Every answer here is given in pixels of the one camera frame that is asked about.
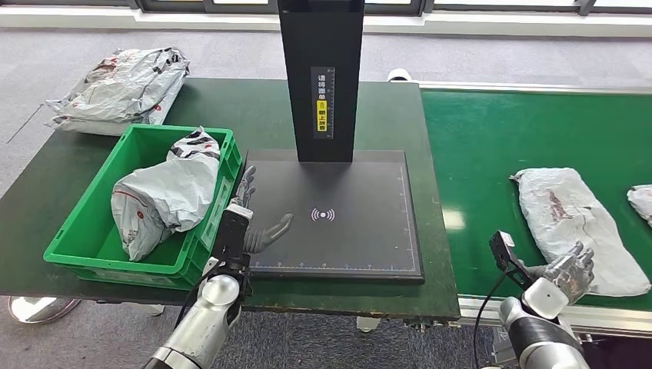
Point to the grey parcel bag faded print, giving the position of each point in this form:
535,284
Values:
560,203

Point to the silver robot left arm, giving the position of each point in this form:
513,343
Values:
203,326

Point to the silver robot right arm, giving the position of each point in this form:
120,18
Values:
540,331

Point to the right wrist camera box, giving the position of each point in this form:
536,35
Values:
504,252

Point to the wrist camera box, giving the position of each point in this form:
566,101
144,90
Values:
232,239
504,252

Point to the green conveyor belt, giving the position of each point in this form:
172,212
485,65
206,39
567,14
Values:
484,153

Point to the white table foot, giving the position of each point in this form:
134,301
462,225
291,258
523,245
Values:
155,310
366,325

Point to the white parcel bag red dot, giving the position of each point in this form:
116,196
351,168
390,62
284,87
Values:
163,198

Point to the black inbound scanner machine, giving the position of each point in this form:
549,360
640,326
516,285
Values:
366,229

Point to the white window sill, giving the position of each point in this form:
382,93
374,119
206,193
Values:
458,24

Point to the aluminium conveyor frame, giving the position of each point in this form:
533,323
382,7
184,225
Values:
621,320

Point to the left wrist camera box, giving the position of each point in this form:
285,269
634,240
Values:
232,239

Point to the green plastic crate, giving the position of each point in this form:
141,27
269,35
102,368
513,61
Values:
86,244

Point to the chrome round base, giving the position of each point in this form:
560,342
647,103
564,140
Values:
35,310

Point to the black yellow label sticker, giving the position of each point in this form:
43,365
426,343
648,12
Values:
322,117

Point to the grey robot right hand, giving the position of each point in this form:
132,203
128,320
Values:
573,275

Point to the grey parcel bag red print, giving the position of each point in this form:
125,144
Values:
643,203

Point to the white conveyor roller end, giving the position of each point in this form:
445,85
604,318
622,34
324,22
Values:
400,75

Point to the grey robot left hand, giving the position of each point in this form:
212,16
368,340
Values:
267,237

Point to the dark green table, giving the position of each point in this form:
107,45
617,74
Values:
244,112

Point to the dark window frame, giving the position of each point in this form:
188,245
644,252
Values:
173,6

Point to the crumpled grey parcel bag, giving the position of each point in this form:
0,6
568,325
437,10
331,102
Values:
102,128
122,86

